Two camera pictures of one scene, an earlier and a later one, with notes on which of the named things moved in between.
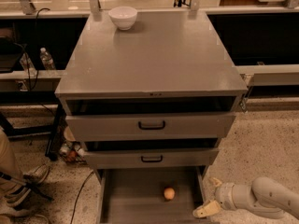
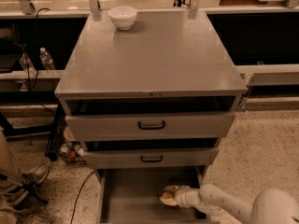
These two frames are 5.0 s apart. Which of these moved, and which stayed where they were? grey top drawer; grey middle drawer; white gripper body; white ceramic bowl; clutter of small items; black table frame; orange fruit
Moved: white gripper body
Stayed: clutter of small items; grey top drawer; orange fruit; black table frame; grey middle drawer; white ceramic bowl
